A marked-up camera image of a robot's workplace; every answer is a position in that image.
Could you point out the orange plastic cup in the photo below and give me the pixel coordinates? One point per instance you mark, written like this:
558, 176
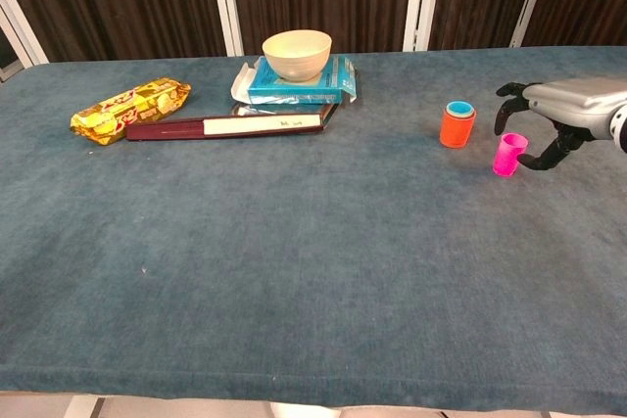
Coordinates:
455, 131

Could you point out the cream bowl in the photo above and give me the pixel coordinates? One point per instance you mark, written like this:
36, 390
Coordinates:
296, 63

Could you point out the pink plastic cup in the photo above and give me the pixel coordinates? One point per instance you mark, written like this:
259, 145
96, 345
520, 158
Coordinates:
507, 158

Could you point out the yellow snack packet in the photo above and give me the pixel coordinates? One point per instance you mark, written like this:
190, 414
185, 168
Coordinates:
127, 109

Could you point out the blue table cloth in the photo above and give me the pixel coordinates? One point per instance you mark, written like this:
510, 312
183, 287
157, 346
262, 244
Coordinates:
245, 266

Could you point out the maroon chopstick box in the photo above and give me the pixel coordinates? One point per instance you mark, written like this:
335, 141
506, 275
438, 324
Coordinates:
166, 131

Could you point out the light blue plastic cup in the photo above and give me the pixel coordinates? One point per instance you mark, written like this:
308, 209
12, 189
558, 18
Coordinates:
459, 108

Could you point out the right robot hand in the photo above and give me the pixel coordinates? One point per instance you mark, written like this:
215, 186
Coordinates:
578, 100

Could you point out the open blue carton box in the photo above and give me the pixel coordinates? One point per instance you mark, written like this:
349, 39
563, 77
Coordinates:
294, 92

